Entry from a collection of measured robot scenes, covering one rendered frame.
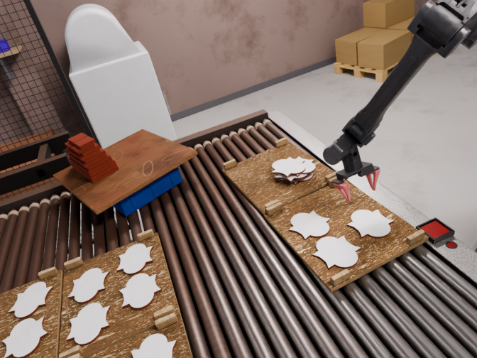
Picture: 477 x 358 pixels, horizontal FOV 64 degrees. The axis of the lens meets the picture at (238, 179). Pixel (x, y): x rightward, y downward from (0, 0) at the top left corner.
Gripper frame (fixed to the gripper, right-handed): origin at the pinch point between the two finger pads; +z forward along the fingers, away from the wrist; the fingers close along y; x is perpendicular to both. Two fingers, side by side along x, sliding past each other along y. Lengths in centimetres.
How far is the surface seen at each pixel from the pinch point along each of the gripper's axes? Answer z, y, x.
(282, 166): -9.0, 10.1, -35.9
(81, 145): -44, 80, -64
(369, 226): 9.2, 2.8, 4.7
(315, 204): 3.1, 9.7, -15.5
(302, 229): 5.2, 20.6, -6.0
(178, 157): -24, 45, -62
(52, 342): 4, 104, -7
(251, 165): -10, 17, -54
